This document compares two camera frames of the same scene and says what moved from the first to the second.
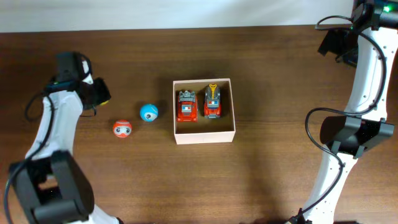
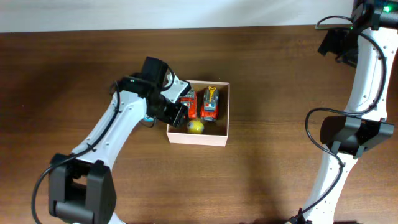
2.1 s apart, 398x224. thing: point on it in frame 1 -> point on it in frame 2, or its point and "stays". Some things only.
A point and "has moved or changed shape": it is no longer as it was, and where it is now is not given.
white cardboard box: x=204 y=130 has moved or changed shape
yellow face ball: x=103 y=103 -> x=195 y=127
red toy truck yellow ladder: x=212 y=103 stays
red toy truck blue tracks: x=187 y=107 stays
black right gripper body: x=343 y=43 stays
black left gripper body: x=103 y=93 -> x=173 y=114
